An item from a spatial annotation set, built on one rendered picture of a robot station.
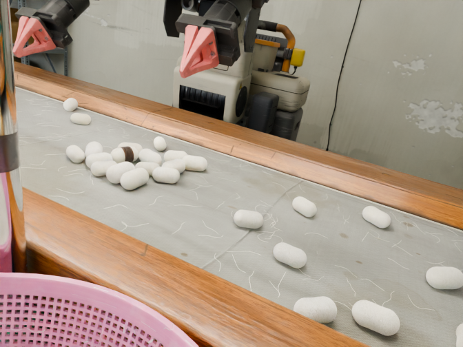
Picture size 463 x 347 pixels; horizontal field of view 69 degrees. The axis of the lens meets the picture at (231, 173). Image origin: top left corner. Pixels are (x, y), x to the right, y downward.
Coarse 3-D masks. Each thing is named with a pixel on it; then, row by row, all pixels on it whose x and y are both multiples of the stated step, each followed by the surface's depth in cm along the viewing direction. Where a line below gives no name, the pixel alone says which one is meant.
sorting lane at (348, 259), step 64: (64, 128) 54; (128, 128) 59; (64, 192) 35; (128, 192) 38; (192, 192) 41; (256, 192) 44; (320, 192) 48; (192, 256) 29; (256, 256) 31; (320, 256) 33; (384, 256) 35; (448, 256) 37; (448, 320) 28
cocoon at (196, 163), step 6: (186, 156) 46; (192, 156) 46; (198, 156) 47; (186, 162) 46; (192, 162) 46; (198, 162) 46; (204, 162) 46; (186, 168) 46; (192, 168) 46; (198, 168) 46; (204, 168) 46
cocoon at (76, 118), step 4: (72, 116) 56; (76, 116) 56; (80, 116) 56; (84, 116) 56; (88, 116) 56; (72, 120) 56; (76, 120) 56; (80, 120) 56; (84, 120) 56; (88, 120) 56; (84, 124) 57
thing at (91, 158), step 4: (104, 152) 43; (88, 156) 41; (92, 156) 41; (96, 156) 41; (100, 156) 41; (104, 156) 42; (108, 156) 42; (88, 160) 41; (92, 160) 41; (96, 160) 41; (100, 160) 41; (104, 160) 42; (88, 164) 41
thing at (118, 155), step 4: (116, 148) 44; (120, 148) 44; (132, 148) 45; (112, 152) 43; (116, 152) 43; (120, 152) 43; (136, 152) 45; (112, 156) 43; (116, 156) 43; (120, 156) 43; (124, 156) 44; (136, 156) 45; (116, 160) 43; (120, 160) 43; (124, 160) 44
